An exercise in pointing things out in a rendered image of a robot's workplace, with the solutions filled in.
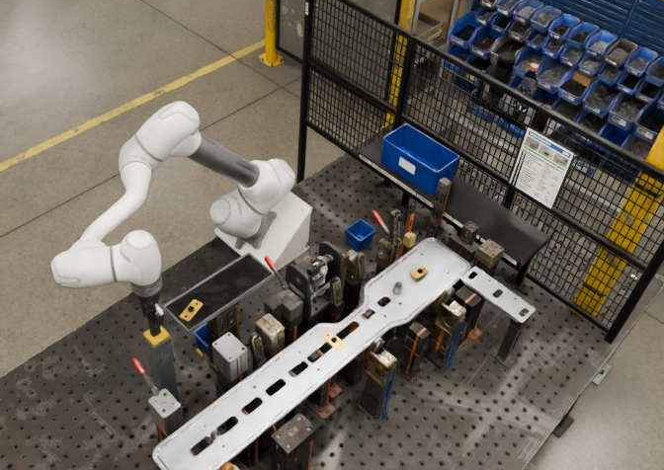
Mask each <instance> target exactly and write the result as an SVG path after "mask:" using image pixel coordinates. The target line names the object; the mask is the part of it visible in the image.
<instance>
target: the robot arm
mask: <svg viewBox="0 0 664 470"><path fill-rule="evenodd" d="M199 125H200V119H199V115H198V113H197V112H196V111H195V110H194V109H193V108H192V107H191V106H190V105H189V104H187V103H185V102H174V103H171V104H169V105H167V106H165V107H163V108H162V109H160V110H159V111H158V112H156V113H155V114H154V115H153V116H152V117H151V118H150V119H149V120H148V121H147V122H146V123H145V124H144V125H143V126H142V127H141V128H140V130H139V131H138V132H137V133H136V134H135V135H134V136H133V137H132V138H131V139H130V140H129V141H128V142H126V143H125V144H124V146H123V148H122V150H121V152H120V158H119V170H120V173H121V178H122V181H123V183H124V187H125V189H126V192H125V194H124V196H123V197H122V198H121V199H119V200H118V201H117V202H116V203H115V204H114V205H113V206H112V207H110V208H109V209H108V210H107V211H106V212H105V213H104V214H102V215H101V216H100V217H99V218H98V219H97V220H96V221H94V222H93V223H92V224H91V225H90V226H89V227H88V228H87V229H86V230H85V232H84V233H83V235H82V236H81V238H80V240H79V241H77V242H76V243H74V244H73V246H72V247H71V248H70V249H69V250H68V251H65V252H62V253H60V254H59V255H57V256H56V257H55V258H54V259H53V261H52V262H51V268H52V273H53V277H54V280H55V282H56V283H58V284H60V285H61V286H64V287H71V288H82V287H92V286H99V285H104V284H107V283H111V282H116V281H129V282H130V285H131V290H133V292H134V293H135V297H136V299H137V300H138V301H139V304H140V307H141V310H142V313H143V315H144V316H146V319H147V320H148V325H149V330H150V335H151V336H152V337H153V338H154V337H155V336H157V335H158V334H160V333H161V329H160V326H161V325H163V322H164V314H165V313H166V312H165V310H162V309H160V307H159V306H160V304H159V298H160V296H161V286H162V278H161V255H160V251H159V248H158V246H157V243H156V241H155V239H154V237H153V236H152V235H151V234H150V233H148V232H147V231H143V230H134V231H131V232H129V233H128V234H127V235H126V236H125V237H124V239H123V240H122V242H121V243H120V244H118V245H116V246H112V247H106V246H105V244H104V243H102V242H101V241H102V240H103V239H104V238H105V237H106V236H107V235H108V234H109V233H110V232H112V231H113V230H114V229H115V228H116V227H118V226H119V225H120V224H121V223H122V222H124V221H125V220H126V219H127V218H128V217H130V216H131V215H132V214H133V213H134V212H136V211H137V210H138V209H139V207H140V206H141V205H142V204H143V202H144V200H145V198H146V195H147V191H148V186H149V182H150V179H151V173H152V172H154V170H155V169H156V168H157V167H158V166H159V165H160V164H161V163H162V162H163V161H164V160H165V159H167V158H168V157H169V156H170V157H188V158H190V159H191V160H193V161H195V162H197V163H199V164H201V165H203V166H205V167H206V168H208V169H210V170H212V171H214V172H216V173H218V174H220V175H221V176H222V177H224V178H226V179H228V180H230V181H232V182H234V183H236V184H238V189H237V190H235V191H233V192H231V193H229V194H227V195H223V196H220V197H219V198H217V199H216V200H215V201H214V202H213V203H212V205H211V207H210V210H209V215H210V218H211V220H212V222H213V223H214V225H215V226H216V227H217V229H219V230H220V231H221V232H223V233H225V234H228V235H231V236H234V237H237V240H236V243H235V246H234V248H236V249H238V250H241V248H242V247H243V246H244V244H245V243H246V242H247V243H249V244H250V245H252V247H253V248H254V249H257V250H258V249H260V248H261V244H262V241H263V239H264V237H265V235H266V233H267V231H268V230H269V228H270V226H271V224H272V222H273V220H274V219H275V218H276V217H277V214H276V213H275V212H273V211H270V210H271V209H272V208H273V207H274V206H276V205H277V204H278V203H279V202H280V201H281V200H282V199H283V198H284V197H285V196H286V195H287V194H288V193H289V192H290V190H291V188H292V186H293V184H294V178H295V174H294V172H293V170H292V169H291V167H290V166H289V165H288V164H287V163H286V162H285V161H284V160H281V159H271V160H269V161H268V162H267V161H258V160H255V161H251V162H249V161H247V160H245V159H244V158H242V157H240V156H239V155H237V154H235V153H234V152H232V151H230V150H228V149H227V148H225V147H224V146H222V145H221V144H219V143H217V142H216V141H214V140H212V139H210V138H209V137H207V136H205V135H204V134H202V133H200V130H199Z"/></svg>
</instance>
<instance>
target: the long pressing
mask: <svg viewBox="0 0 664 470"><path fill-rule="evenodd" d="M421 254H423V255H421ZM421 266H424V267H425V268H426V269H428V270H429V272H428V273H426V274H424V275H422V276H421V277H419V278H415V277H414V276H413V275H412V274H411V273H410V272H412V271H414V270H415V269H417V268H419V267H421ZM469 270H470V263H469V262H468V261H467V260H465V259H464V258H463V257H461V256H460V255H458V254H457V253H456V252H454V251H453V250H451V249H450V248H449V247H447V246H446V245H444V244H443V243H442V242H440V241H439V240H437V239H435V238H433V237H428V238H426V239H425V240H423V241H422V242H421V243H419V244H418V245H417V246H415V247H414V248H413V249H411V250H410V251H409V252H407V253H406V254H405V255H403V256H402V257H401V258H399V259H398V260H397V261H395V262H394V263H393V264H391V265H390V266H389V267H387V268H386V269H385V270H383V271H382V272H381V273H379V274H378V275H376V276H375V277H374V278H372V279H371V280H370V281H368V282H367V283H366V284H365V285H364V289H363V297H364V303H363V305H362V306H360V307H359V308H358V309H356V310H355V311H354V312H353V313H351V314H350V315H349V316H347V317H346V318H345V319H344V320H342V321H341V322H339V323H319V324H316V325H315V326H313V327H312V328H311V329H309V330H308V331H307V332H305V333H304V334H303V335H301V336H300V337H299V338H298V339H296V340H295V341H294V342H292V343H291V344H290V345H288V346H287V347H286V348H284V349H283V350H282V351H280V352H279V353H277V354H276V355H275V356H273V357H272V358H271V359H269V360H268V361H267V362H265V363H264V364H263V365H261V366H260V367H259V368H258V369H256V370H255V371H254V372H252V373H251V374H250V375H248V376H247V377H246V378H244V379H243V380H242V381H240V382H239V383H238V384H236V385H235V386H234V387H232V388H231V389H230V390H228V391H227V392H226V393H224V394H223V395H222V396H221V397H219V398H218V399H217V400H215V401H214V402H213V403H211V404H210V405H209V406H207V407H206V408H205V409H203V410H202V411H201V412H199V413H198V414H197V415H195V416H194V417H193V418H191V419H190V420H189V421H187V422H186V423H185V424H183V425H182V426H181V427H180V428H178V429H177V430H176V431H174V432H173V433H171V434H170V435H169V436H167V437H166V438H165V439H163V440H162V441H161V442H159V443H158V444H157V445H156V446H155V447H154V449H153V453H152V456H153V460H154V462H155V463H156V465H157V466H158V467H159V468H160V469H161V470H219V468H220V466H221V465H223V464H224V463H225V462H228V461H231V460H232V459H233V458H234V457H235V456H237V455H238V454H239V453H240V452H241V451H243V450H244V449H245V448H246V447H248V446H249V445H250V444H251V443H252V442H254V441H255V440H256V439H257V438H258V437H260V436H261V435H262V434H263V433H264V432H266V431H267V430H268V429H270V428H271V427H272V426H273V425H274V424H276V423H277V422H278V421H279V420H280V419H282V418H283V417H284V416H285V415H286V414H288V413H289V412H290V411H291V410H292V409H294V408H295V407H296V406H297V405H299V404H300V403H301V402H302V401H303V400H305V399H306V398H307V397H308V396H309V395H311V394H312V393H313V392H314V391H315V390H317V389H318V388H319V387H320V386H322V385H323V384H324V383H325V382H326V381H328V380H329V379H330V378H331V377H332V376H334V375H335V374H336V373H337V372H338V371H340V370H341V369H342V368H343V367H345V366H346V365H347V364H348V363H349V362H351V361H352V360H353V359H354V358H355V357H357V356H358V355H359V354H360V353H362V352H363V351H364V350H365V349H367V348H368V347H369V346H370V345H371V344H372V342H373V341H374V340H376V339H377V338H379V337H381V336H382V335H383V334H385V333H386V332H387V331H388V330H390V329H391V328H394V327H397V326H401V325H404V324H407V323H409V322H410V321H411V320H412V319H413V318H415V317H416V316H417V315H418V314H419V313H421V312H422V311H423V310H424V309H425V308H427V307H428V306H429V305H430V304H431V303H433V302H434V301H435V300H436V299H437V298H439V297H440V296H441V295H442V294H443V291H444V290H445V289H446V288H448V287H450V286H453V285H454V284H455V283H456V282H458V281H459V280H460V279H461V277H462V276H463V275H464V274H466V273H467V272H468V271H469ZM447 272H448V274H447ZM398 281H401V282H402V284H403V287H402V292H401V293H400V294H396V293H394V292H393V289H394V285H395V284H396V283H397V282H398ZM384 297H387V298H388V299H389V300H390V302H389V303H388V304H386V305H385V306H384V307H380V306H379V305H378V304H377V303H378V302H379V301H380V300H382V299H383V298H384ZM399 303H401V304H399ZM369 309H371V310H372V311H373V312H374V313H375V314H374V315H372V316H371V318H370V319H368V320H364V319H363V318H362V317H361V316H362V315H363V314H364V313H365V312H366V311H368V310H369ZM384 315H386V317H384ZM352 322H356V323H358V324H359V327H358V328H357V329H356V330H355V331H353V332H352V333H351V334H350V335H348V336H347V337H346V338H345V339H343V340H342V342H343V343H344V344H345V346H344V347H343V348H342V349H341V350H339V351H337V350H336V349H335V348H334V347H333V346H332V345H331V346H332V349H331V350H329V351H328V352H327V353H325V354H324V355H323V356H322V357H320V358H319V359H318V360H317V361H315V362H310V361H309V360H308V359H307V358H308V357H309V356H310V355H311V354H313V353H314V352H315V351H317V350H318V349H319V348H321V347H322V346H323V345H324V344H326V343H328V342H327V341H326V340H325V339H324V338H323V335H324V334H326V333H327V332H328V331H331V332H332V333H333V334H334V335H335V336H336V335H337V334H338V333H340V332H341V331H342V330H344V329H345V328H346V327H347V326H349V325H350V324H351V323H352ZM301 362H305V363H306V364H307V365H308V368H307V369H305V370H304V371H303V372H302V373H300V374H299V375H298V376H296V377H291V376H290V375H289V372H290V371H291V370H292V369H294V368H295V367H296V366H297V365H299V364H300V363H301ZM318 368H319V369H320V370H317V369H318ZM280 379H282V380H283V381H284V382H285V383H286V385H285V386H284V387H283V388H281V389H280V390H279V391H278V392H276V393H275V394H274V395H272V396H270V395H268V394H267V393H266V390H267V389H268V388H269V387H271V386H272V385H273V384H274V383H276V382H277V381H278V380H280ZM253 386H256V388H253ZM255 398H260V399H261V400H262V402H263V403H262V404H261V405H260V406H259V407H257V408H256V409H255V410H254V411H252V412H251V413H250V414H249V415H245V414H244V413H243V412H242V409H243V408H244V407H245V406H246V405H248V404H249V403H250V402H251V401H253V400H254V399H255ZM231 417H234V418H235V419H236V420H237V421H238V423H237V424H236V425H235V426H234V427H232V428H231V429H230V430H229V431H227V432H226V433H225V434H219V433H218V432H217V431H216V429H217V428H218V427H220V426H221V425H222V424H223V423H225V422H226V421H227V420H229V419H230V418H231ZM204 425H206V426H205V427H204ZM211 431H216V432H217V433H218V437H217V438H216V439H212V438H211V437H210V432H211ZM205 437H208V438H210V440H211V441H212V444H211V445H209V446H208V447H207V448H206V449H204V450H203V451H202V452H201V453H199V454H198V455H197V456H194V455H193V454H192V453H191V452H190V449H191V448H193V447H194V446H195V445H196V444H198V443H199V442H200V441H201V440H203V439H204V438H205ZM223 445H224V447H222V446H223Z"/></svg>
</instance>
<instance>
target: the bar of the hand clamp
mask: <svg viewBox="0 0 664 470"><path fill-rule="evenodd" d="M389 213H390V219H389V242H390V243H392V244H393V246H394V239H395V241H396V242H397V244H396V246H397V247H398V246H399V231H400V222H403V221H404V219H405V217H404V215H400V211H399V210H398V209H395V210H393V211H390V212H389Z"/></svg>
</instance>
